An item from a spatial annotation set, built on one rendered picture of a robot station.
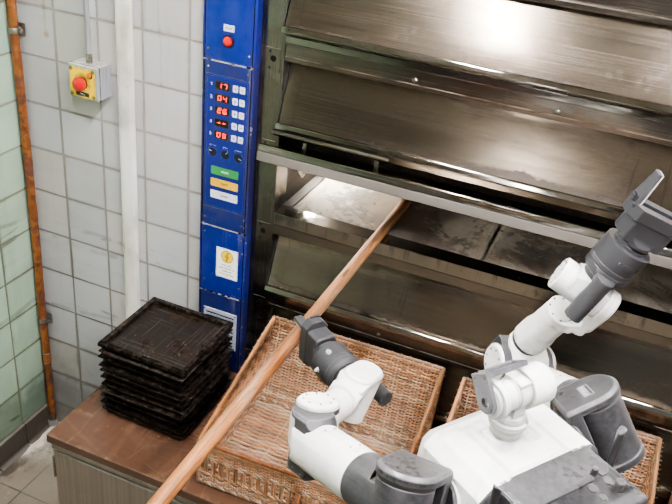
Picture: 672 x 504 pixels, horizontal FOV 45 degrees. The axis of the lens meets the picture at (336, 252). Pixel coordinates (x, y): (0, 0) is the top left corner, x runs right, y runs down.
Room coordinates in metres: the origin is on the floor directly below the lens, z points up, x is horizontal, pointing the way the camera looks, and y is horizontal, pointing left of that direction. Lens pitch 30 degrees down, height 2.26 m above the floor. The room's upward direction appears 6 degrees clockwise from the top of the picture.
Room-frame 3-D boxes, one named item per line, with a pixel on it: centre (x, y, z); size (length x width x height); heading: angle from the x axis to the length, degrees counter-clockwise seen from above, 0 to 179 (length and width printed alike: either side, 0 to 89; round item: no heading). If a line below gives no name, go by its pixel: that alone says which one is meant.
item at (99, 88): (2.25, 0.77, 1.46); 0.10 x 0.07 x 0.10; 71
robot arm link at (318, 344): (1.43, 0.00, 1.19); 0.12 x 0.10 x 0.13; 36
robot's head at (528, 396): (1.01, -0.31, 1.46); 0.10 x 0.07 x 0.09; 125
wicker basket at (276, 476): (1.74, -0.02, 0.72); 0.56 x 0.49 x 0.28; 72
